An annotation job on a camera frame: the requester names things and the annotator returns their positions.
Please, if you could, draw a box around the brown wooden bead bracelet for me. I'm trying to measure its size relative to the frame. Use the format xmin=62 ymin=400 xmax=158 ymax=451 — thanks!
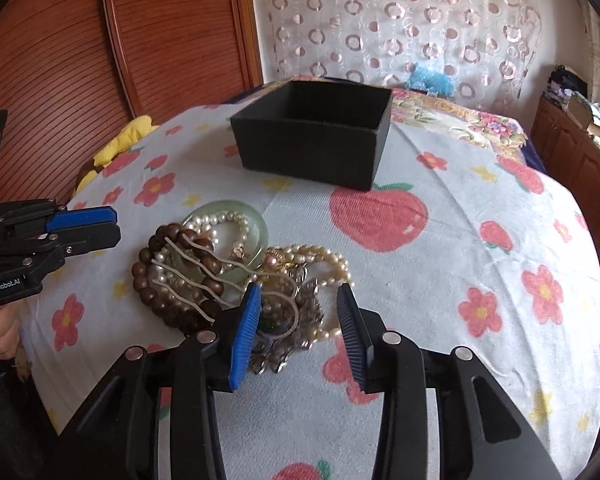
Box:
xmin=130 ymin=222 xmax=226 ymax=334

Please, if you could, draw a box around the cream pearl necklace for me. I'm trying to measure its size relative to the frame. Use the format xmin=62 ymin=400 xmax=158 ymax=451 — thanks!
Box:
xmin=258 ymin=242 xmax=356 ymax=344

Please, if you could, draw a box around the green jade bangle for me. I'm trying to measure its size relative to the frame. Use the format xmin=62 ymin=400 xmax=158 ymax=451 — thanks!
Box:
xmin=182 ymin=200 xmax=268 ymax=285

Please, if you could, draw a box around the black square jewelry box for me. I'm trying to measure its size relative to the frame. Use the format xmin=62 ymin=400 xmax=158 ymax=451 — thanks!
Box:
xmin=230 ymin=80 xmax=392 ymax=192

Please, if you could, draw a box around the person's left hand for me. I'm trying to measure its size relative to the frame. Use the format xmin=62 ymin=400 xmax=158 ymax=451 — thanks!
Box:
xmin=0 ymin=302 xmax=20 ymax=360

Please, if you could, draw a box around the yellow plush toy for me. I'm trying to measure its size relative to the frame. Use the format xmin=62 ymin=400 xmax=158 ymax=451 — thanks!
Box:
xmin=71 ymin=115 xmax=158 ymax=197

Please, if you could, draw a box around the floral strawberry bed sheet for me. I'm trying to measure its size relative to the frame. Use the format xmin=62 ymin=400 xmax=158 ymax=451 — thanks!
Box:
xmin=24 ymin=105 xmax=600 ymax=479

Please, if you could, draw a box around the red-brown wooden headboard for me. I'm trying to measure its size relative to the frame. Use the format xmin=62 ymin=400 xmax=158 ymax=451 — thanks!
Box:
xmin=0 ymin=0 xmax=263 ymax=203

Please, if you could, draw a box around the multicolour floral quilt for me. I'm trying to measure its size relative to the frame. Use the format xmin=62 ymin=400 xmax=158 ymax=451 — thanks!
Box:
xmin=391 ymin=88 xmax=528 ymax=162

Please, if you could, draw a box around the blue plush toy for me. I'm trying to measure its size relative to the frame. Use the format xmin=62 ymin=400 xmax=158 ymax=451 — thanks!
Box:
xmin=405 ymin=64 xmax=454 ymax=98

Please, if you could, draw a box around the wooden side cabinet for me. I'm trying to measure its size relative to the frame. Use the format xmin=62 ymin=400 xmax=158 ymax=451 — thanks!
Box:
xmin=530 ymin=98 xmax=600 ymax=259

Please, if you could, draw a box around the circle-patterned sheer curtain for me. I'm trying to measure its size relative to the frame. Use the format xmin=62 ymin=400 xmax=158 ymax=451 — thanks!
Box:
xmin=254 ymin=0 xmax=542 ymax=112

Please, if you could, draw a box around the stack of clutter on cabinet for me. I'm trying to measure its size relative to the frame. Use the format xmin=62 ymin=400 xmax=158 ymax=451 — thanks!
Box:
xmin=543 ymin=65 xmax=600 ymax=144

